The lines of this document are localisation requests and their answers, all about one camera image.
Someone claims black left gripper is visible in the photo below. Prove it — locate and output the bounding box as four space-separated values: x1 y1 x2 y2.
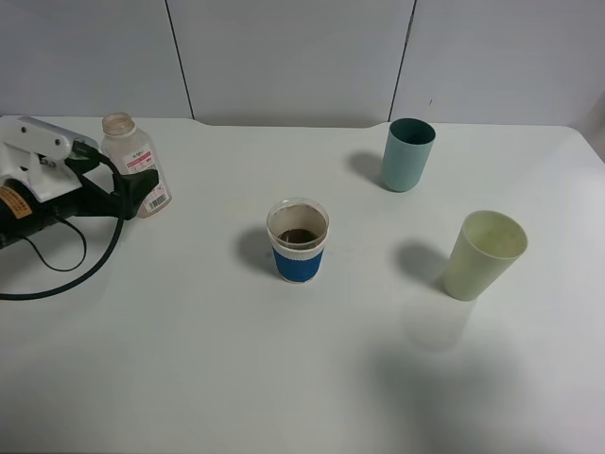
1 169 159 249

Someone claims pale green plastic cup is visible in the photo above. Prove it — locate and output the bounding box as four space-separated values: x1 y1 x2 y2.
442 210 528 302

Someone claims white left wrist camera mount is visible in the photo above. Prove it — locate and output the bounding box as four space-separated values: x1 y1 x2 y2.
1 116 99 202

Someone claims clear cup with blue sleeve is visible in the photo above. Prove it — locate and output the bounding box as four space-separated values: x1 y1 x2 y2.
266 198 330 283

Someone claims black left camera cable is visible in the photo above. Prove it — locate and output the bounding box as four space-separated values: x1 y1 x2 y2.
0 141 129 302

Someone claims clear plastic drink bottle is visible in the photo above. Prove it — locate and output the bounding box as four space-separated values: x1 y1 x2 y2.
101 112 174 220

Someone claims teal plastic cup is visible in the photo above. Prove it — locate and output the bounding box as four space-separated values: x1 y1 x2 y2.
381 118 436 192

